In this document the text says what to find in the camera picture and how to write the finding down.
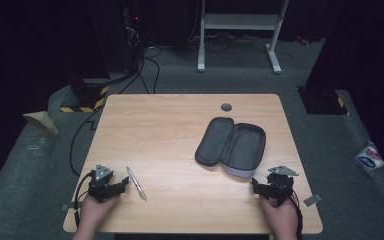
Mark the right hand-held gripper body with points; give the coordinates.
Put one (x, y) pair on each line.
(281, 183)

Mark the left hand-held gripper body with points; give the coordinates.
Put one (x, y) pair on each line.
(100, 182)

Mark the silver pen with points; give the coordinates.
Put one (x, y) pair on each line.
(136, 184)

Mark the grey pencil case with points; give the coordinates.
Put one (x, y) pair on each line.
(231, 146)

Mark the person's right hand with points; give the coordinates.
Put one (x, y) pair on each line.
(280, 218)

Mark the grey tape strip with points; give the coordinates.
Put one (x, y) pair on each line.
(67, 206)
(312, 199)

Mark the clear plastic wrap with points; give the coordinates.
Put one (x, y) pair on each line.
(39, 146)

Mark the grey round table grommet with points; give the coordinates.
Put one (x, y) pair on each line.
(226, 107)

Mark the beige cardboard piece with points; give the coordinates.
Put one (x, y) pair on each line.
(41, 120)

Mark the black striped stand base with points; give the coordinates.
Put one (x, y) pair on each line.
(86, 96)
(323, 101)

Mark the white and blue packet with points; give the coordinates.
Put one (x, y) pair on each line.
(369, 157)

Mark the small red object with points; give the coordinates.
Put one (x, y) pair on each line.
(302, 40)

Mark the white metal stand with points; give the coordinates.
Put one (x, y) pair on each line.
(240, 21)

